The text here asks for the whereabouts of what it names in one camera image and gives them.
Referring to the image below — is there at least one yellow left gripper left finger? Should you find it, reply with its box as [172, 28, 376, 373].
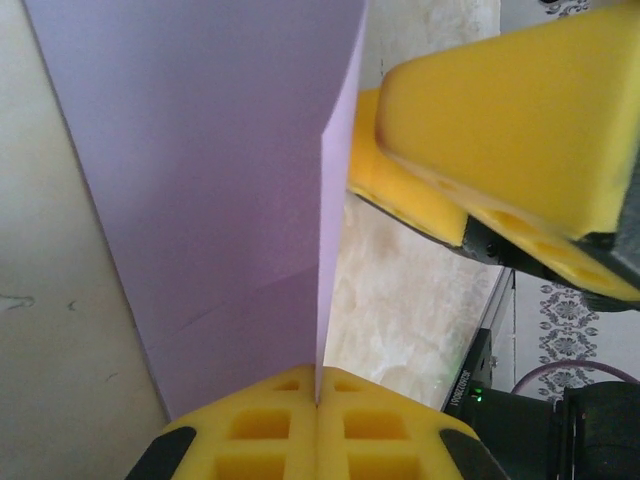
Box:
[127, 363, 319, 480]

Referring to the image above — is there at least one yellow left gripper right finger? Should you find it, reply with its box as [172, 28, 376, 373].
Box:
[318, 366, 507, 480]

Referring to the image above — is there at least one purple paper sheet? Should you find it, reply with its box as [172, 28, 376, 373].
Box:
[22, 0, 372, 424]

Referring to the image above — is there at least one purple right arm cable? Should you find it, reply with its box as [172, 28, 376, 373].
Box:
[514, 358, 640, 397]

